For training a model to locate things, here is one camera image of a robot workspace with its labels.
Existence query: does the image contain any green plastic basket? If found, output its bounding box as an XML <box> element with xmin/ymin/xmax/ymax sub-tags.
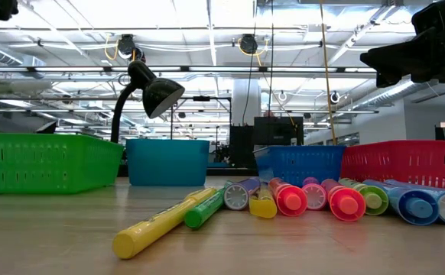
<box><xmin>0</xmin><ymin>132</ymin><xmax>125</xmax><ymax>195</ymax></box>

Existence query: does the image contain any purple highlighter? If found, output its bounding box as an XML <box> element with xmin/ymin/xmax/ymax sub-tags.
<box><xmin>223</xmin><ymin>177</ymin><xmax>261</xmax><ymax>212</ymax></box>

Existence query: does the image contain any light green highlighter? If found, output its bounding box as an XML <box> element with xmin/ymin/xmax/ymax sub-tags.
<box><xmin>339</xmin><ymin>177</ymin><xmax>390</xmax><ymax>216</ymax></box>

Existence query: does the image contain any black monitor back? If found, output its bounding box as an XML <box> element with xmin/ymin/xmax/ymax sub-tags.
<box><xmin>253</xmin><ymin>116</ymin><xmax>304</xmax><ymax>147</ymax></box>

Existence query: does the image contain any thick yellow highlighter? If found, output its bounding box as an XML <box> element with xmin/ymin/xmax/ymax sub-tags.
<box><xmin>248</xmin><ymin>182</ymin><xmax>278</xmax><ymax>219</ymax></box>

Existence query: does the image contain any red plastic basket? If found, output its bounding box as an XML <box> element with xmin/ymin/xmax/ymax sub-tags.
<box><xmin>339</xmin><ymin>140</ymin><xmax>445</xmax><ymax>193</ymax></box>

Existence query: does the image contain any pink highlighter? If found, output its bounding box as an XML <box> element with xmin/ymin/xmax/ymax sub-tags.
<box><xmin>301</xmin><ymin>176</ymin><xmax>329</xmax><ymax>212</ymax></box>

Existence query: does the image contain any slim yellow highlighter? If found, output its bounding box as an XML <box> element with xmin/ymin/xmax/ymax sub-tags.
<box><xmin>112</xmin><ymin>186</ymin><xmax>218</xmax><ymax>260</ymax></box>

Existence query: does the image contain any black aluminium table frame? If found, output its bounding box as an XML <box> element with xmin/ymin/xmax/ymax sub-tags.
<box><xmin>117</xmin><ymin>163</ymin><xmax>260</xmax><ymax>178</ymax></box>

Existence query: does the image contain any blue plastic basket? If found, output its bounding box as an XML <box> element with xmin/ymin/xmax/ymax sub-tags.
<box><xmin>253</xmin><ymin>144</ymin><xmax>346</xmax><ymax>188</ymax></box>

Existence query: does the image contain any yellow hanging cable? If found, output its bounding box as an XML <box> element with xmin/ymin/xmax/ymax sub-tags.
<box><xmin>319</xmin><ymin>0</ymin><xmax>338</xmax><ymax>146</ymax></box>

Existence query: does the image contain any black gooseneck desk lamp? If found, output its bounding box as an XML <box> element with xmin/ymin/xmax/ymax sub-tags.
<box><xmin>110</xmin><ymin>59</ymin><xmax>186</xmax><ymax>144</ymax></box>

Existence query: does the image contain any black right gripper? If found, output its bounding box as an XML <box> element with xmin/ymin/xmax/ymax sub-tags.
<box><xmin>359</xmin><ymin>21</ymin><xmax>445</xmax><ymax>89</ymax></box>

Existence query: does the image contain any black cabinet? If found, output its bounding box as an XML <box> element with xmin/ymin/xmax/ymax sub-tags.
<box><xmin>229</xmin><ymin>125</ymin><xmax>256</xmax><ymax>169</ymax></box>

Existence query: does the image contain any teal plastic bin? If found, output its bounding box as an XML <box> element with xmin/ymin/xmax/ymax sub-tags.
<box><xmin>125</xmin><ymin>138</ymin><xmax>210</xmax><ymax>187</ymax></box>

